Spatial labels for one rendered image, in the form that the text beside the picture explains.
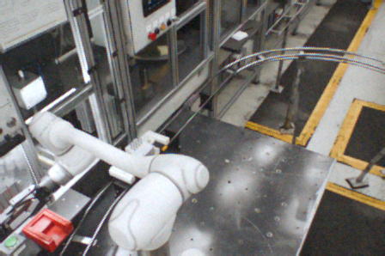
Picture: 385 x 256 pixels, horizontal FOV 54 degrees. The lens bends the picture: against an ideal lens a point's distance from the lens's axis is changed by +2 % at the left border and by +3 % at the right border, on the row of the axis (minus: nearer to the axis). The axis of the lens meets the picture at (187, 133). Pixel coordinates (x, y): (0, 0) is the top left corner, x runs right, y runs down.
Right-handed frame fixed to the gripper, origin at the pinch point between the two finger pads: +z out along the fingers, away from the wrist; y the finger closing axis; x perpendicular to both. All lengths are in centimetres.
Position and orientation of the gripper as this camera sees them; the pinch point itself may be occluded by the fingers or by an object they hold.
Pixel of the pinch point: (11, 219)
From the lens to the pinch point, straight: 159.6
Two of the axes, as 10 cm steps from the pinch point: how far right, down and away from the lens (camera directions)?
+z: -6.8, 6.9, -2.4
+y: -1.5, -4.6, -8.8
